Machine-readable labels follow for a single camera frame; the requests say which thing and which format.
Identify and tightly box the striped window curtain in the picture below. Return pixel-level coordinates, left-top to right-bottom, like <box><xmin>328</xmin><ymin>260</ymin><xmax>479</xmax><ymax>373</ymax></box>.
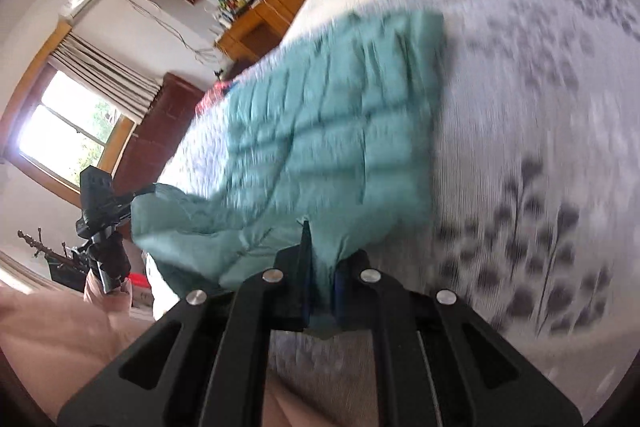
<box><xmin>50</xmin><ymin>32</ymin><xmax>163</xmax><ymax>124</ymax></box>

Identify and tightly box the teal quilted puffer jacket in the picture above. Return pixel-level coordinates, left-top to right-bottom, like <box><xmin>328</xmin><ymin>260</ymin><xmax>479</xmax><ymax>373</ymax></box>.
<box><xmin>129</xmin><ymin>8</ymin><xmax>447</xmax><ymax>323</ymax></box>

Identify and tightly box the left hand in black glove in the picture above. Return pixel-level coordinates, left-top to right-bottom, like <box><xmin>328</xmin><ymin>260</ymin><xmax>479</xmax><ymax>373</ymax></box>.
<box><xmin>88</xmin><ymin>229</ymin><xmax>131</xmax><ymax>294</ymax></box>

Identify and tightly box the brown wooden headboard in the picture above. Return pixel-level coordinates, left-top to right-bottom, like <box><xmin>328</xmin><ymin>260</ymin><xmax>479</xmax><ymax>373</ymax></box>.
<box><xmin>113</xmin><ymin>72</ymin><xmax>204</xmax><ymax>195</ymax></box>

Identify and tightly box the dark wooden coat rack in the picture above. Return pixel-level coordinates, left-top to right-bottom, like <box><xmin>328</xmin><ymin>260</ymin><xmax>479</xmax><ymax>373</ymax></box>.
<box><xmin>16</xmin><ymin>229</ymin><xmax>90</xmax><ymax>293</ymax></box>

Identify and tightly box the red patterned cloth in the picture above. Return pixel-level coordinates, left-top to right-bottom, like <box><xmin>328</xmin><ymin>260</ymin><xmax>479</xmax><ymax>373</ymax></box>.
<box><xmin>194</xmin><ymin>80</ymin><xmax>234</xmax><ymax>116</ymax></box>

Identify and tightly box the grey floral quilted bedspread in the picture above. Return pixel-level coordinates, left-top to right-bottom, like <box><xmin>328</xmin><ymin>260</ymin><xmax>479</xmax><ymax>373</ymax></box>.
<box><xmin>144</xmin><ymin>0</ymin><xmax>640</xmax><ymax>423</ymax></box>

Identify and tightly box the wooden framed window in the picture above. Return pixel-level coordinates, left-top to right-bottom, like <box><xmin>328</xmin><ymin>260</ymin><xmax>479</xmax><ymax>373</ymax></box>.
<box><xmin>1</xmin><ymin>22</ymin><xmax>136</xmax><ymax>207</ymax></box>

